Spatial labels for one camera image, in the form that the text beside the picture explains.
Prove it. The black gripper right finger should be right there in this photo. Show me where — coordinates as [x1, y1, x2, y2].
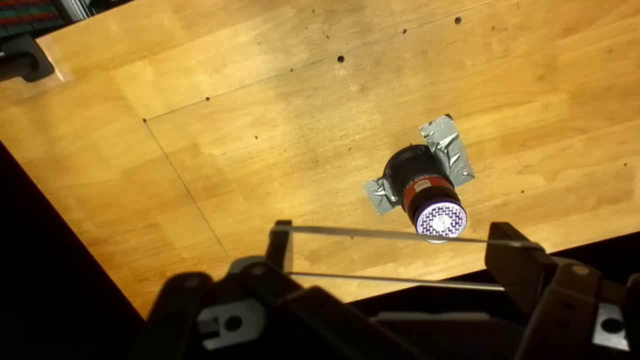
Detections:
[484, 221, 640, 360]

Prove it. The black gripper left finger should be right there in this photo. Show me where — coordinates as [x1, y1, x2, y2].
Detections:
[131, 219, 427, 360]

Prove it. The dark bottle with purple lid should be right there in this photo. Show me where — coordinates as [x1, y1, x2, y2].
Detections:
[385, 144, 469, 237]

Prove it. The black clamp at table corner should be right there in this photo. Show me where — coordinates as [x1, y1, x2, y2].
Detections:
[0, 33, 54, 81]

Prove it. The grey duct tape piece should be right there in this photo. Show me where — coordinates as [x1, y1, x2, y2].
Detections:
[364, 113, 476, 213]

